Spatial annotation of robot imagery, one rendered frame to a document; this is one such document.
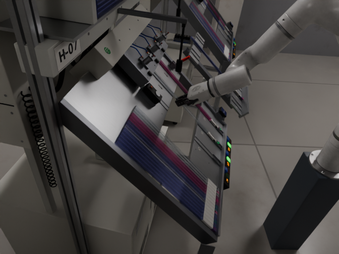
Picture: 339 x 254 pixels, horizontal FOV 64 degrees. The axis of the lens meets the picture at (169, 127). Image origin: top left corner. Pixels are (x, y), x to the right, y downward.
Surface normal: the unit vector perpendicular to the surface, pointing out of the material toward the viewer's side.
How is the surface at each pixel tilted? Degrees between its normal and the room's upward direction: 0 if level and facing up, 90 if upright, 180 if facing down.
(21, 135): 90
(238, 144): 0
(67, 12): 90
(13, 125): 90
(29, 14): 90
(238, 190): 0
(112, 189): 0
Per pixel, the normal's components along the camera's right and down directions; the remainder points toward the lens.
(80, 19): -0.20, 0.61
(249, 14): 0.04, 0.64
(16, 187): 0.08, -0.76
